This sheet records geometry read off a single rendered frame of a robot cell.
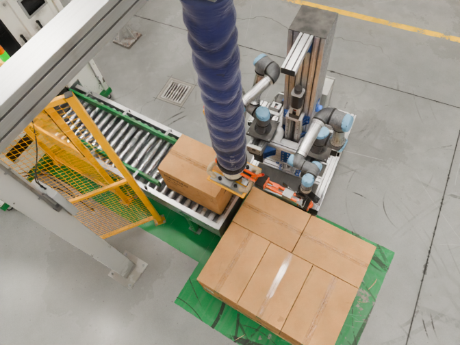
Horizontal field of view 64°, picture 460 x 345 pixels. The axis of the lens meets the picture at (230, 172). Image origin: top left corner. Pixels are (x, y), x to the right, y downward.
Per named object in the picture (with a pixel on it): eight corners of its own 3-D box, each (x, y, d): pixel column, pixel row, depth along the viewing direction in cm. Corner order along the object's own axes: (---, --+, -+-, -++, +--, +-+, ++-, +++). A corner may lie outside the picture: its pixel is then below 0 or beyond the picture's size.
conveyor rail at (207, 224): (44, 138, 413) (34, 129, 397) (46, 135, 415) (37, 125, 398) (218, 235, 343) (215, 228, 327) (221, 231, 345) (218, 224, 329)
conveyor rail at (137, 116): (81, 97, 437) (74, 87, 420) (84, 94, 439) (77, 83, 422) (252, 181, 367) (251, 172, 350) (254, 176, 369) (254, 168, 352)
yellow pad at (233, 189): (206, 179, 293) (205, 176, 288) (213, 170, 296) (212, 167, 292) (243, 198, 282) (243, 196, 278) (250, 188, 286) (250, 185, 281)
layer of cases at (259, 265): (202, 287, 348) (196, 279, 313) (254, 202, 384) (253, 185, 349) (321, 360, 312) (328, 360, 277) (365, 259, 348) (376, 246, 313)
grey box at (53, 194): (53, 202, 253) (29, 184, 227) (59, 196, 255) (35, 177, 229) (74, 215, 247) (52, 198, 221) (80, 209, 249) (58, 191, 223)
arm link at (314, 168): (308, 156, 242) (300, 169, 238) (324, 163, 238) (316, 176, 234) (307, 161, 249) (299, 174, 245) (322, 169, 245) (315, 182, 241)
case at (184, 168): (167, 187, 355) (157, 168, 320) (189, 155, 370) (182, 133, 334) (220, 215, 337) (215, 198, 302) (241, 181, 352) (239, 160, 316)
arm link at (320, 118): (320, 99, 249) (285, 161, 240) (335, 105, 245) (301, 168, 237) (319, 107, 259) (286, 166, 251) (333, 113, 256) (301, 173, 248)
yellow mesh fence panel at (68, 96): (88, 252, 389) (-73, 150, 204) (86, 244, 394) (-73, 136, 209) (165, 222, 398) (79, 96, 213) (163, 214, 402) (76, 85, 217)
